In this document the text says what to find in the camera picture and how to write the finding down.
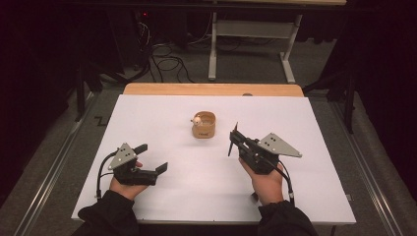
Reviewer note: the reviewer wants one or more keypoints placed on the black metal stand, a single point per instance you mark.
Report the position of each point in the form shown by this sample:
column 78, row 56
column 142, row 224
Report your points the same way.
column 350, row 105
column 80, row 95

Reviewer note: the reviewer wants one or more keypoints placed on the metal floor rail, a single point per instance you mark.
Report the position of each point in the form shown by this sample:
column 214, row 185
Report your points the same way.
column 370, row 170
column 49, row 180

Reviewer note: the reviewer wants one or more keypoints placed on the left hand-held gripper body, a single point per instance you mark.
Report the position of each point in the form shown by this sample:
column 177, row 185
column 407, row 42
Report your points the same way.
column 123, row 157

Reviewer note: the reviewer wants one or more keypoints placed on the wooden pen holder cup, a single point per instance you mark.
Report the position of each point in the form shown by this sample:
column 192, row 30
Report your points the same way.
column 204, row 129

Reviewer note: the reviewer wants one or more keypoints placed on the white board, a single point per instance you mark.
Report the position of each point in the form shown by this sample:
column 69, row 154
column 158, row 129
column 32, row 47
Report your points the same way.
column 196, row 183

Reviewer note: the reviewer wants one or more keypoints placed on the person's left hand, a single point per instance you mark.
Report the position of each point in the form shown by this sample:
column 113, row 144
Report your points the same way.
column 128, row 190

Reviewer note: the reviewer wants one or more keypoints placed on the person's right hand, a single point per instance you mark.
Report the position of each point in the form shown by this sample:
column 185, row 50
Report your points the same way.
column 268, row 188

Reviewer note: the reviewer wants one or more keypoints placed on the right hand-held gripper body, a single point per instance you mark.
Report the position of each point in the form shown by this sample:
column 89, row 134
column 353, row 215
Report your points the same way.
column 278, row 146

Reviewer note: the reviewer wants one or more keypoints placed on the white metal desk frame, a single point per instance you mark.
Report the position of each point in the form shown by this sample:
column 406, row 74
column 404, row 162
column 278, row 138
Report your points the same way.
column 252, row 29

